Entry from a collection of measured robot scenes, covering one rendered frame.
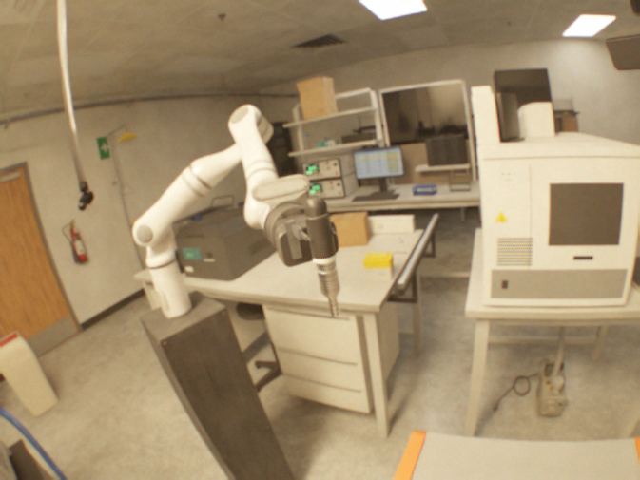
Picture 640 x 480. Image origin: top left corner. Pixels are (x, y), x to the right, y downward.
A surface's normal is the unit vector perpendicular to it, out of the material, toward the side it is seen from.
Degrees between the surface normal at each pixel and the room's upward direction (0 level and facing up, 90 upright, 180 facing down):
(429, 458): 0
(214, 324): 90
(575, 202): 90
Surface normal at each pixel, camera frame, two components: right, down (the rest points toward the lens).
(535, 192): -0.46, 0.34
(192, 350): 0.70, 0.10
